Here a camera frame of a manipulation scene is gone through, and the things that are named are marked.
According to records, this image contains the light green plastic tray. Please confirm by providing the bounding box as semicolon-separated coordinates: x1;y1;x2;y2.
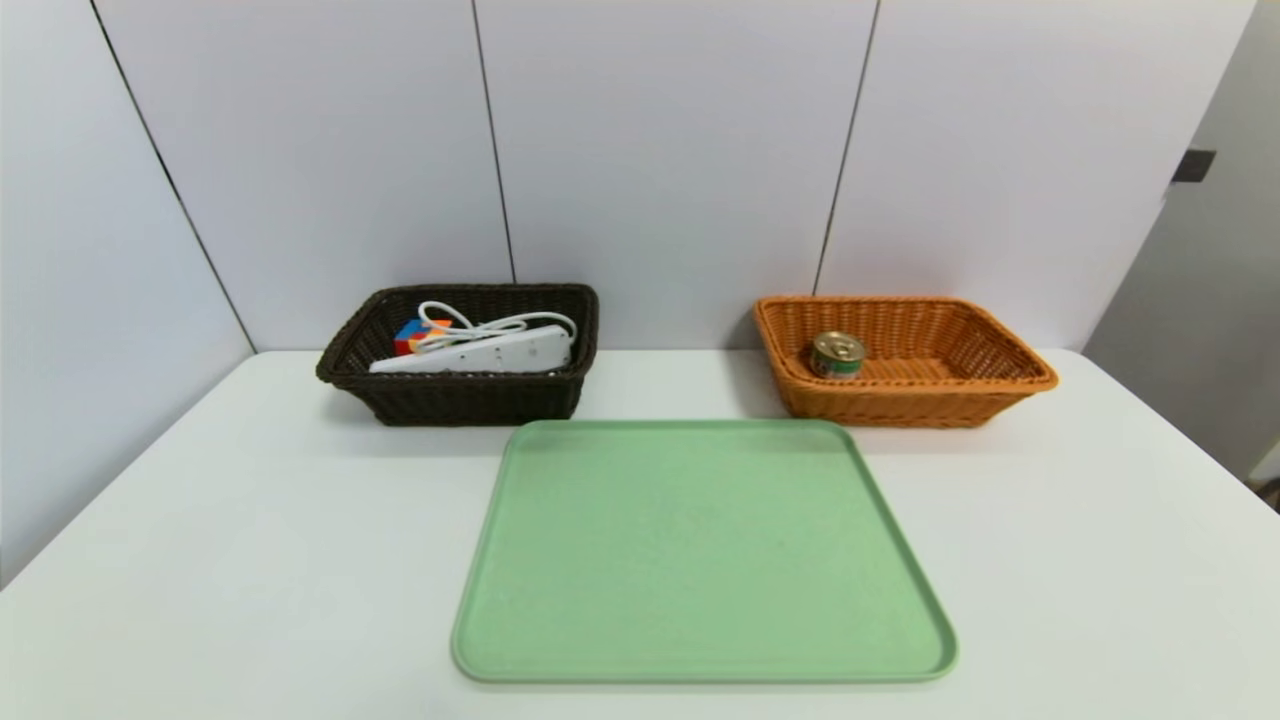
451;419;959;685

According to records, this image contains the colourful puzzle cube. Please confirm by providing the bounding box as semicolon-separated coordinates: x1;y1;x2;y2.
393;318;453;358

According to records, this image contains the dark brown wicker basket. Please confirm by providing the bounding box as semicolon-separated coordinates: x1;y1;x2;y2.
316;284;600;427

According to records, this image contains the small tin food can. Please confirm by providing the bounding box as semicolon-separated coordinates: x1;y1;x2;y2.
810;331;867;380

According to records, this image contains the white power strip cord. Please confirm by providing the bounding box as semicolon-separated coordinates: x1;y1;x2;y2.
413;301;580;353

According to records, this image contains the orange wicker basket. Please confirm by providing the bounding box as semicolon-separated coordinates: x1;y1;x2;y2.
754;295;1060;429

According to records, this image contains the white power strip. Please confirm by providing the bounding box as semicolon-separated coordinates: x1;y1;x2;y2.
369;324;574;376

